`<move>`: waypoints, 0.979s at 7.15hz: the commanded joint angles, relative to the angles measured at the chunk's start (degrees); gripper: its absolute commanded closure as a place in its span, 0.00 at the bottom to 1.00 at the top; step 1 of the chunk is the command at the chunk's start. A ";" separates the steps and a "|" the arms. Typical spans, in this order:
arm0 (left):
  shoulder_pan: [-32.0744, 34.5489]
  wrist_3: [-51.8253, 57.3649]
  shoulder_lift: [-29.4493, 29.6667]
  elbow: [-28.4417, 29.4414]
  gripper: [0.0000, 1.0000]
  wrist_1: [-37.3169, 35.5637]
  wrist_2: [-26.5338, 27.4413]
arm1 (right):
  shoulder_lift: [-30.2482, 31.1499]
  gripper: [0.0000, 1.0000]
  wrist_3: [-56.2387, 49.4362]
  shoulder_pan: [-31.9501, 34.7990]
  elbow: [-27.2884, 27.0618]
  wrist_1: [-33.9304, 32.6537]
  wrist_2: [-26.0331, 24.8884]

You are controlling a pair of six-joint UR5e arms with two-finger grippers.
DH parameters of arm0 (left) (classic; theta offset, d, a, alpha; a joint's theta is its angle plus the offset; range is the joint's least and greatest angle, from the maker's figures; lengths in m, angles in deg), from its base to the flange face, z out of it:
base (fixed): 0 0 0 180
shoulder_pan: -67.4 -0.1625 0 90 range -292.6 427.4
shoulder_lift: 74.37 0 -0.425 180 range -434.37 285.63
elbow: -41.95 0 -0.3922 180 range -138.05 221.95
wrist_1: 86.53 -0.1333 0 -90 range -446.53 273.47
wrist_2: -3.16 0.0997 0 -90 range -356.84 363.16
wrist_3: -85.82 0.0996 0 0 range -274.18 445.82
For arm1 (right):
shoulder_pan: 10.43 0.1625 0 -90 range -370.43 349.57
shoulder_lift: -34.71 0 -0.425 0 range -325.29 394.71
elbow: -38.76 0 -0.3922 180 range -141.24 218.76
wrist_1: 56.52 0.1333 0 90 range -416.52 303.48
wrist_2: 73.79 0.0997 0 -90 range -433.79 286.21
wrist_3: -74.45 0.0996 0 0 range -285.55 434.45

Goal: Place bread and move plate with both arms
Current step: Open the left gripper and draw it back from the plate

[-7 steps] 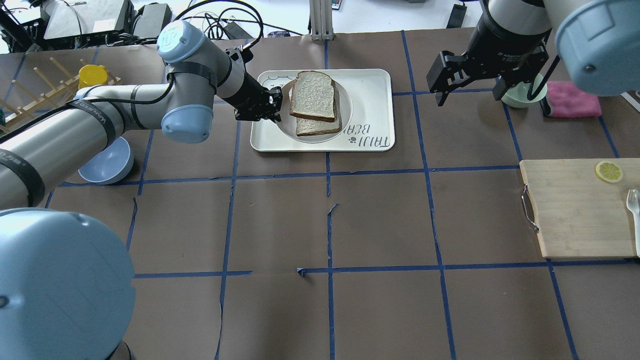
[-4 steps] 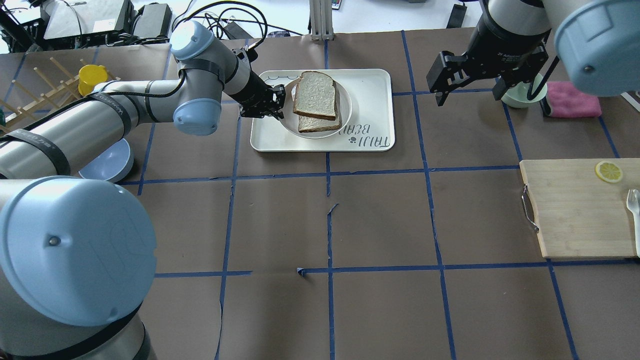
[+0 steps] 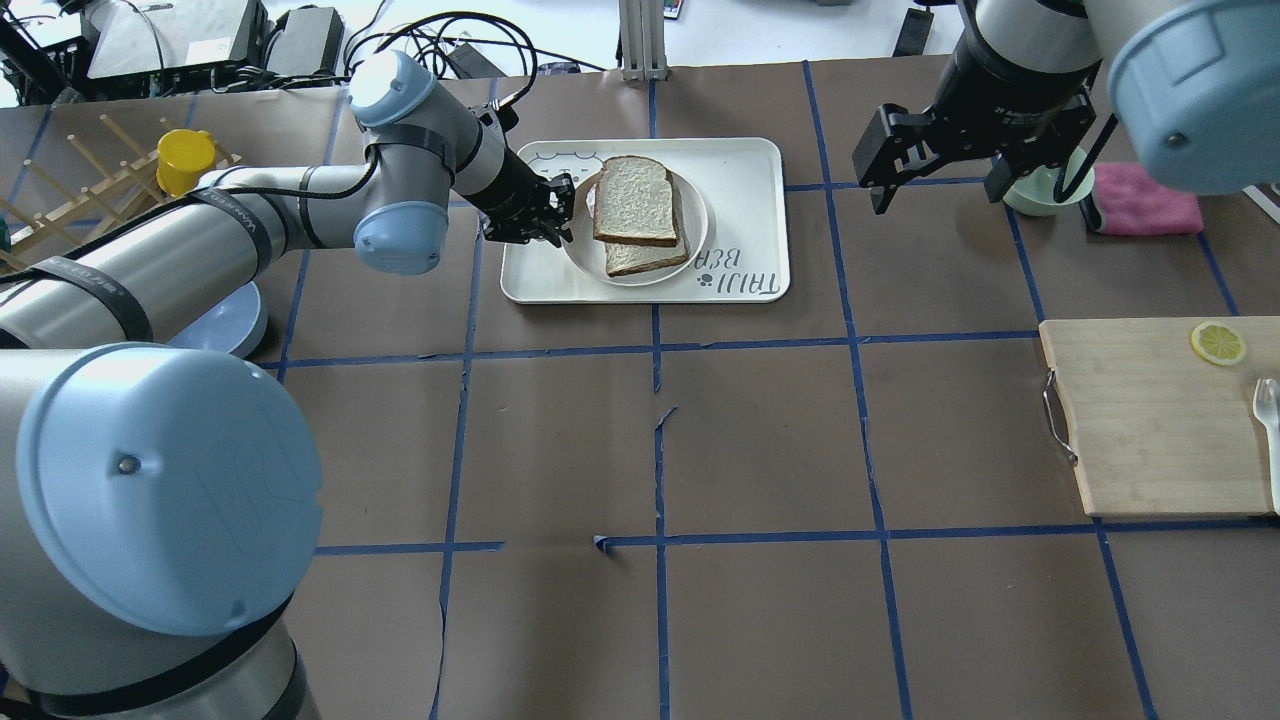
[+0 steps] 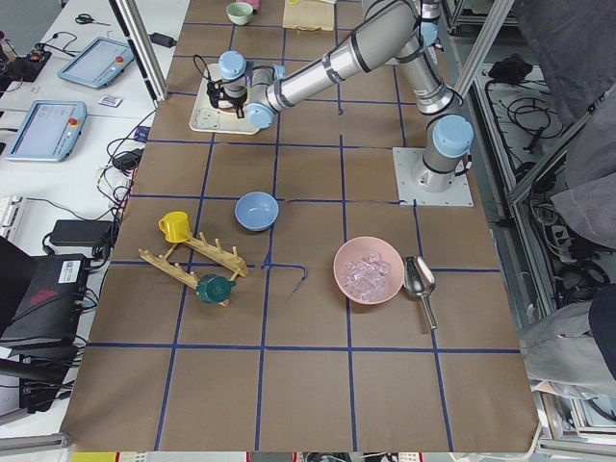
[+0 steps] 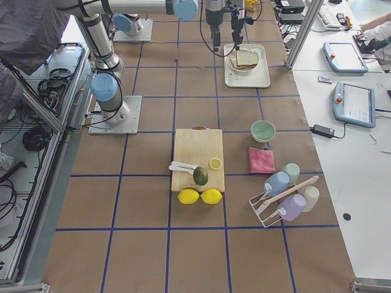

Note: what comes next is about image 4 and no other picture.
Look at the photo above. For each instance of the black power adapter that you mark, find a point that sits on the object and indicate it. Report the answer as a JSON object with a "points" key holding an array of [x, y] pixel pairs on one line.
{"points": [[71, 232]]}

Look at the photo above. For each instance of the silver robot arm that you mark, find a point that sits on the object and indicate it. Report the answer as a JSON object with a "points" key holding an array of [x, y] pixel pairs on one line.
{"points": [[399, 31], [430, 13]]}

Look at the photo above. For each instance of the blue bowl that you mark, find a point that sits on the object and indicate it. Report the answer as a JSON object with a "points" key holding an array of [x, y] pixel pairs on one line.
{"points": [[256, 211]]}

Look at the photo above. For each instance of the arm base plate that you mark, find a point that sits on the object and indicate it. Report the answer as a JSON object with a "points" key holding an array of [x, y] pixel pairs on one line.
{"points": [[418, 185]]}

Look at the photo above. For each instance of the metal scoop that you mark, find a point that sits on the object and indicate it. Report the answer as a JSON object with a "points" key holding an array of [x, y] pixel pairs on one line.
{"points": [[419, 283]]}

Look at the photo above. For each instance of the black computer box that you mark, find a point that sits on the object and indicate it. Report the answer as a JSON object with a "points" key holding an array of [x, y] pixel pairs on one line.
{"points": [[39, 297]]}

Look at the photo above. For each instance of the teach pendant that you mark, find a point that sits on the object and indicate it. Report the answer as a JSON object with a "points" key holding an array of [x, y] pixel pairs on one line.
{"points": [[98, 64], [48, 132]]}

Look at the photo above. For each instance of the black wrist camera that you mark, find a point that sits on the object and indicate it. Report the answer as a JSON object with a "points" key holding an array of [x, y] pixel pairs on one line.
{"points": [[215, 93]]}

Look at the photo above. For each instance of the pink bowl with ice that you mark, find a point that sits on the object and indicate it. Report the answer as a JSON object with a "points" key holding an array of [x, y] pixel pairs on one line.
{"points": [[368, 270]]}

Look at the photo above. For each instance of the near teach pendant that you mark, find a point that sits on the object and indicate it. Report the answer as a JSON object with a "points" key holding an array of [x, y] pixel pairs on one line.
{"points": [[48, 132]]}

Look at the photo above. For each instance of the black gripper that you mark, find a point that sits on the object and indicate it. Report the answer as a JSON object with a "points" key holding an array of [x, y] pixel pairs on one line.
{"points": [[235, 100]]}

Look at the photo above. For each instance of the far teach pendant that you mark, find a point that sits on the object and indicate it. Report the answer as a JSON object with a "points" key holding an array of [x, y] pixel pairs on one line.
{"points": [[98, 64]]}

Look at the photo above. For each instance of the white rectangular tray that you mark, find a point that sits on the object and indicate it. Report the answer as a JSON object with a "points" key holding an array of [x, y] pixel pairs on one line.
{"points": [[205, 118]]}

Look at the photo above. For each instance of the yellow mug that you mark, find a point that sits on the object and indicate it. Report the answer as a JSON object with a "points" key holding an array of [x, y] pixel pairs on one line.
{"points": [[176, 227]]}

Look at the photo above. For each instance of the grey fabric cover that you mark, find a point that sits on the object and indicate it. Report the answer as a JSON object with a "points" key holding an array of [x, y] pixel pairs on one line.
{"points": [[574, 44]]}

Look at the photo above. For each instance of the small card packet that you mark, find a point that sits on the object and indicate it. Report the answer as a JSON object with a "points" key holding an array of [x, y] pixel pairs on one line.
{"points": [[110, 101]]}

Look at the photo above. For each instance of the aluminium frame post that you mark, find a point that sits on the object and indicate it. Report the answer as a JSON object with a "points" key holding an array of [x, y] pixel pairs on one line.
{"points": [[132, 27]]}

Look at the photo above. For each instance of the dark green mug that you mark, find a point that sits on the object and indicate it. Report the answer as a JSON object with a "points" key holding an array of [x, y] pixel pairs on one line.
{"points": [[214, 288]]}

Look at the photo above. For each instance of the green bowl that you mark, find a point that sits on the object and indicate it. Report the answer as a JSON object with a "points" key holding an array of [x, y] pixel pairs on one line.
{"points": [[239, 13]]}

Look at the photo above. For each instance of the pink cloth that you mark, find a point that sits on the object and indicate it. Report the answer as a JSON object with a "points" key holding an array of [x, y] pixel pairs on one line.
{"points": [[256, 4]]}

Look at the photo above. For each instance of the person in dark shirt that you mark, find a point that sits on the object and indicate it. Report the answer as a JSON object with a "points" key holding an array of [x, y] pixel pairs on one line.
{"points": [[571, 352]]}

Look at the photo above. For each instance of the wooden cutting board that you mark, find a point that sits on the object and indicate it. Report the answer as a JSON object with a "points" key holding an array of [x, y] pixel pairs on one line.
{"points": [[309, 15]]}

